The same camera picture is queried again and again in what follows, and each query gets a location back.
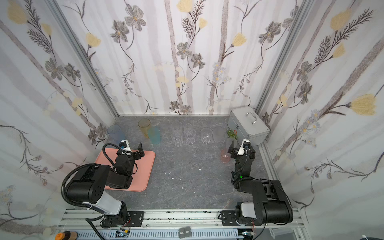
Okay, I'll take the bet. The green small box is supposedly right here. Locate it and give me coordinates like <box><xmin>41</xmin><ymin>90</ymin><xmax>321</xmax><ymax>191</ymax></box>
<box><xmin>227</xmin><ymin>130</ymin><xmax>238</xmax><ymax>139</ymax></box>

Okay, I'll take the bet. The orange capped bottle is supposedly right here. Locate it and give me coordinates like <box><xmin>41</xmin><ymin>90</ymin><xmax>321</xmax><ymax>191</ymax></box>
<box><xmin>55</xmin><ymin>231</ymin><xmax>78</xmax><ymax>240</ymax></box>

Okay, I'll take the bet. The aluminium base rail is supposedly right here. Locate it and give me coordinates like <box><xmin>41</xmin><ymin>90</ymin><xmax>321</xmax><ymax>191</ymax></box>
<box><xmin>57</xmin><ymin>209</ymin><xmax>308</xmax><ymax>231</ymax></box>

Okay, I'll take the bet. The pink translucent cup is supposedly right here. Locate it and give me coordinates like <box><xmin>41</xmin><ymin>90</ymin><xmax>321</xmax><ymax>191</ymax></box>
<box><xmin>220</xmin><ymin>149</ymin><xmax>231</xmax><ymax>164</ymax></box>

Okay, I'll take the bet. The silver aluminium case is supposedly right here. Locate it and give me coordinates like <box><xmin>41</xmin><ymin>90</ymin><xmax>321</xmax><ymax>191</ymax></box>
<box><xmin>228</xmin><ymin>107</ymin><xmax>270</xmax><ymax>147</ymax></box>

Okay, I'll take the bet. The teal textured cup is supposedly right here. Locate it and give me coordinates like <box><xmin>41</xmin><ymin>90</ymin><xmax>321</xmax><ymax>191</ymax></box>
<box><xmin>148</xmin><ymin>126</ymin><xmax>162</xmax><ymax>145</ymax></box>

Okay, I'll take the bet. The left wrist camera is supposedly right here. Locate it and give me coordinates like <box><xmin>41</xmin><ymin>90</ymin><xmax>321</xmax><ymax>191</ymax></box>
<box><xmin>119</xmin><ymin>140</ymin><xmax>131</xmax><ymax>154</ymax></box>

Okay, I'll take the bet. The frosted clear cup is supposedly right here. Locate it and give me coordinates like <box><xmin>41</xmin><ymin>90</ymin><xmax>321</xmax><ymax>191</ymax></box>
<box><xmin>213</xmin><ymin>127</ymin><xmax>226</xmax><ymax>143</ymax></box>

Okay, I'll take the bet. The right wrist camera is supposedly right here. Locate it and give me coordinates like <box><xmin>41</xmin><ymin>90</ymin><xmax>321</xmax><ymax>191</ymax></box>
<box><xmin>237</xmin><ymin>140</ymin><xmax>251</xmax><ymax>156</ymax></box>

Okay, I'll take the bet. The pink rectangular tray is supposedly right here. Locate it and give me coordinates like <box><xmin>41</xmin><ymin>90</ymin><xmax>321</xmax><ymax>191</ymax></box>
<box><xmin>95</xmin><ymin>148</ymin><xmax>156</xmax><ymax>192</ymax></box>

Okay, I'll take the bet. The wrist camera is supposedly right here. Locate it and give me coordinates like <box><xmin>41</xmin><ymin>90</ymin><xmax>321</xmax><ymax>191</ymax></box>
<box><xmin>237</xmin><ymin>140</ymin><xmax>251</xmax><ymax>156</ymax></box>
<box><xmin>119</xmin><ymin>140</ymin><xmax>131</xmax><ymax>154</ymax></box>

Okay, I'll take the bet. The clear faceted glass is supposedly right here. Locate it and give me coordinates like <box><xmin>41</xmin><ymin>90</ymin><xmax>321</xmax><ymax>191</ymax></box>
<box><xmin>201</xmin><ymin>128</ymin><xmax>213</xmax><ymax>144</ymax></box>
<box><xmin>183</xmin><ymin>120</ymin><xmax>196</xmax><ymax>145</ymax></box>
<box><xmin>171</xmin><ymin>121</ymin><xmax>184</xmax><ymax>147</ymax></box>

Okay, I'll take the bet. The amber translucent cup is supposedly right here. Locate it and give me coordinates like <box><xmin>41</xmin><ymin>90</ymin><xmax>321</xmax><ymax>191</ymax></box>
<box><xmin>138</xmin><ymin>118</ymin><xmax>151</xmax><ymax>139</ymax></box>

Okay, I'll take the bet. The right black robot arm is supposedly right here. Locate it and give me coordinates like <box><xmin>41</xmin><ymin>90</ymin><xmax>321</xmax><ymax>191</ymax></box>
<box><xmin>218</xmin><ymin>141</ymin><xmax>294</xmax><ymax>227</ymax></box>

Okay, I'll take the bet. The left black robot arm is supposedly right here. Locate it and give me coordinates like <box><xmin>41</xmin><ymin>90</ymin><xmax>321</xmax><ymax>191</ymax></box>
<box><xmin>61</xmin><ymin>140</ymin><xmax>145</xmax><ymax>229</ymax></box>

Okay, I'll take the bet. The white cable duct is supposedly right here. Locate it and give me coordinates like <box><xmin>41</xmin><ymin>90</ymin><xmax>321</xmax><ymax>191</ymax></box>
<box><xmin>73</xmin><ymin>229</ymin><xmax>244</xmax><ymax>240</ymax></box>

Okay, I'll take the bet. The blue translucent cup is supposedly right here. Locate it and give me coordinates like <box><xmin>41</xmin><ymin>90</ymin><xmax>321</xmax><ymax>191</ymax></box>
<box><xmin>107</xmin><ymin>125</ymin><xmax>127</xmax><ymax>145</ymax></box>

